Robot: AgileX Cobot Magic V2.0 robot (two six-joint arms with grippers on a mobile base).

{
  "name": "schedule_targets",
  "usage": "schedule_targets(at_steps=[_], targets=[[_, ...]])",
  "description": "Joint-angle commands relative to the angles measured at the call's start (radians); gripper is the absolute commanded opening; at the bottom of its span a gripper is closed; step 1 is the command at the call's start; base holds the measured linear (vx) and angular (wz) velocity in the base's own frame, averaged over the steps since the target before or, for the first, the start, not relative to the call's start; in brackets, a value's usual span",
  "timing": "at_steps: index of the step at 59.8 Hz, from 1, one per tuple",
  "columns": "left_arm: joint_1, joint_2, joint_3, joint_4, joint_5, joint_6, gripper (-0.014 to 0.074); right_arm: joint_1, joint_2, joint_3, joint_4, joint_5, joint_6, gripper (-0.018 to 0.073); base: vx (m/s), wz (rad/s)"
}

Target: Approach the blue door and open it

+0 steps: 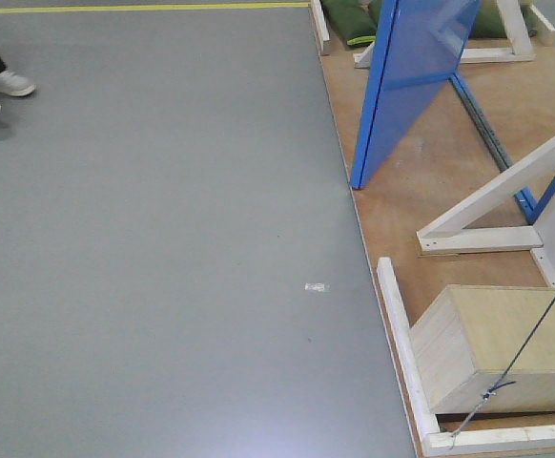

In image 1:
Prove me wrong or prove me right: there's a blue door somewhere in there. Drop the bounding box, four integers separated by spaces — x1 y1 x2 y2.
350 0 481 189

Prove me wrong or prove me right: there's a small clear plastic scrap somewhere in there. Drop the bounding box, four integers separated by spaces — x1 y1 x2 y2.
304 282 330 293

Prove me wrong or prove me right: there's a white triangular brace near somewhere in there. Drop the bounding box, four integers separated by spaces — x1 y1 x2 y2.
417 136 555 255

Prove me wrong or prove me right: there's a white triangular brace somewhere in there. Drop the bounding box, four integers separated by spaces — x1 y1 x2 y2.
417 136 555 255
354 1 535 75

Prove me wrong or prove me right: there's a plywood base platform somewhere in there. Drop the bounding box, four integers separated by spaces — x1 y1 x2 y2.
308 0 555 458

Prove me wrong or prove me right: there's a green sandbag left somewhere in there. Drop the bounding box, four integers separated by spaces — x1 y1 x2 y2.
321 0 382 48

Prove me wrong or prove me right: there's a green sandbag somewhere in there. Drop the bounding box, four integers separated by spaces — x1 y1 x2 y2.
469 0 538 39
321 0 382 48

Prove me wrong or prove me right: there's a plywood box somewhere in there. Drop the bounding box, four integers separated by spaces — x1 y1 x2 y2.
410 285 555 414

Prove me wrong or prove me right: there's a green sandbag right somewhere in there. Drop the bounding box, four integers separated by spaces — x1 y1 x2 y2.
469 0 538 39

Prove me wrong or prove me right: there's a white triangular brace far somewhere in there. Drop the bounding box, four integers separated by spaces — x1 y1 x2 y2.
354 1 535 75

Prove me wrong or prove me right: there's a white sneaker upper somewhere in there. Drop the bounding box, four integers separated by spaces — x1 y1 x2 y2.
0 70 36 97

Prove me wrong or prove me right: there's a white wooden edge rail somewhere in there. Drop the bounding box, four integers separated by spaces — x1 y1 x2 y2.
309 0 331 56

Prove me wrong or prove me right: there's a white near edge rail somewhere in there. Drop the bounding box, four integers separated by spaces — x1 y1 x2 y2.
377 257 440 457

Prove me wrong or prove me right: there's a blue door threshold rail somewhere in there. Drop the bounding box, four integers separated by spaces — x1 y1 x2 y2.
449 72 537 223

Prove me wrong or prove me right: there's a white near front rail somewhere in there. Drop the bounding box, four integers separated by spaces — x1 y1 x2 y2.
422 424 555 456

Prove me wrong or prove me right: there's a blue rope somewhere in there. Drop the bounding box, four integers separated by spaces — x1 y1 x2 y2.
448 250 555 449

